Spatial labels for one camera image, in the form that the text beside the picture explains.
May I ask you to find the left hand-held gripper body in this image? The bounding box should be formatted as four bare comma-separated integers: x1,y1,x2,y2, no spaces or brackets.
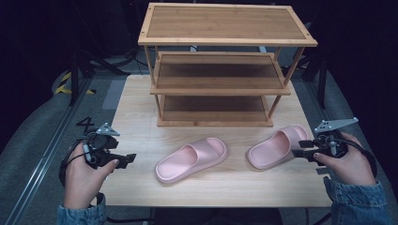
82,122,127,171

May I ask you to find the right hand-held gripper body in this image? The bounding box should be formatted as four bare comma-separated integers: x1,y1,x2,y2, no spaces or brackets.
311,116,360,163

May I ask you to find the pink slide slipper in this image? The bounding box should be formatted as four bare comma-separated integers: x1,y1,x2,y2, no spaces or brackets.
154,137,228,185
246,124,310,171

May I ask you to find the wooden three-tier shoe rack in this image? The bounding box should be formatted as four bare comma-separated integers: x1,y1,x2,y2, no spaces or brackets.
137,2,319,128

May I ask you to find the person's right hand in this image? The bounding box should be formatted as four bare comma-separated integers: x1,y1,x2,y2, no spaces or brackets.
313,131,377,187

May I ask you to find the person's left hand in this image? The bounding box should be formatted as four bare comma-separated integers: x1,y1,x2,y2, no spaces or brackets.
63,142,120,210

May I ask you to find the grey floor tape patch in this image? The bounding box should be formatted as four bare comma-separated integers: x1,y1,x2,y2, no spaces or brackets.
101,79,127,111

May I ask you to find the metal floor rail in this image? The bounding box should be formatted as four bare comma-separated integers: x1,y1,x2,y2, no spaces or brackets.
3,78,92,225

